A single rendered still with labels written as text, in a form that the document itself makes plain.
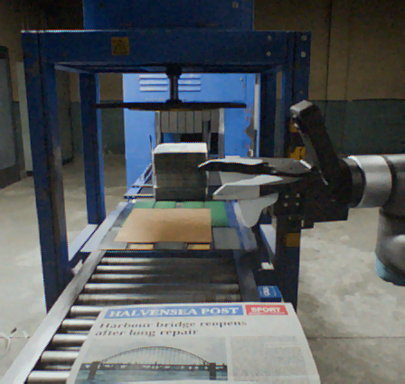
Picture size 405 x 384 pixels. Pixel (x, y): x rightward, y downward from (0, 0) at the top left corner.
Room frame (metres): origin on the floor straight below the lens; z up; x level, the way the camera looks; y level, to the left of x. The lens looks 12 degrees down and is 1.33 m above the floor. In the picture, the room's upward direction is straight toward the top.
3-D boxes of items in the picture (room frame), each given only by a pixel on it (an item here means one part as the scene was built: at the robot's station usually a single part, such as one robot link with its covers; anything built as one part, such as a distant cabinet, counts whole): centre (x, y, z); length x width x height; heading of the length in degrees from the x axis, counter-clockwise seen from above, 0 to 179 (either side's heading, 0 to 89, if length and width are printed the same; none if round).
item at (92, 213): (2.00, 0.56, 0.77); 0.09 x 0.09 x 1.55; 0
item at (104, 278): (1.14, 0.12, 0.77); 0.47 x 0.05 x 0.05; 90
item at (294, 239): (1.34, -0.31, 1.05); 0.05 x 0.05 x 0.45; 0
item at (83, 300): (1.01, 0.12, 0.77); 0.47 x 0.05 x 0.05; 90
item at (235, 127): (4.42, 0.08, 1.04); 1.51 x 1.30 x 2.07; 0
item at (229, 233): (1.70, 0.12, 0.75); 0.70 x 0.65 x 0.10; 0
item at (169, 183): (2.27, 0.13, 0.93); 0.38 x 0.30 x 0.26; 0
